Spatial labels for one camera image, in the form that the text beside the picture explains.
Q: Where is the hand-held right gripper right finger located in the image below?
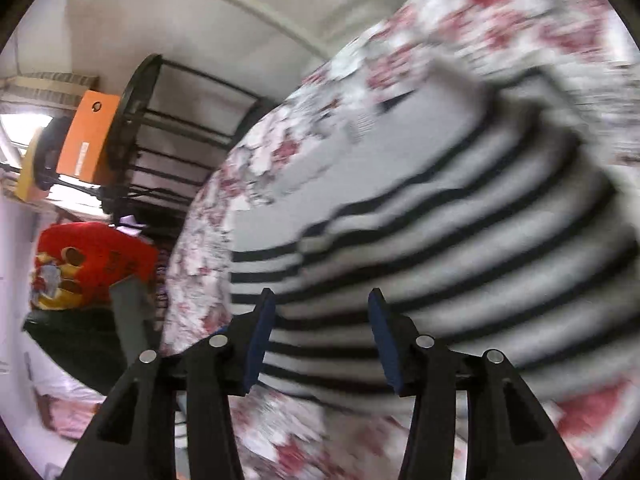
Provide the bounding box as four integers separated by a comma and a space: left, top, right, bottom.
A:
367, 287, 583, 480

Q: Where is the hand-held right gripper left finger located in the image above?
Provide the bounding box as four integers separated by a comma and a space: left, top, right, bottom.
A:
60, 287, 277, 480

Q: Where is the black grey striped sweater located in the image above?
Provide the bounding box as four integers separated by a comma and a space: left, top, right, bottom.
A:
227, 57, 640, 416

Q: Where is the red printed bag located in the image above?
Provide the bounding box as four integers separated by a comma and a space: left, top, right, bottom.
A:
30, 221, 160, 312

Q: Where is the dark green bag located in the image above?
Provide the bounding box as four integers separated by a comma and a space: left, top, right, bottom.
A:
22, 305, 132, 397

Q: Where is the black metal rack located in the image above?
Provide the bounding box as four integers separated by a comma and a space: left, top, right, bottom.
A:
100, 52, 281, 243

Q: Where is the orange cardboard box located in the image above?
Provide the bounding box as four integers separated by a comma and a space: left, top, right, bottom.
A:
56, 90, 124, 182

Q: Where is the yellow cardboard box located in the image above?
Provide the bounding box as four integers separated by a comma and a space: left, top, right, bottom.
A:
14, 127, 62, 204

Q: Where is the floral bed sheet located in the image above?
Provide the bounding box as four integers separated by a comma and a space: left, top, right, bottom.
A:
160, 0, 640, 480

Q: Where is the white wall pipe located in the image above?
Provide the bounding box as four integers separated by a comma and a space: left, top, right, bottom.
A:
75, 0, 335, 63

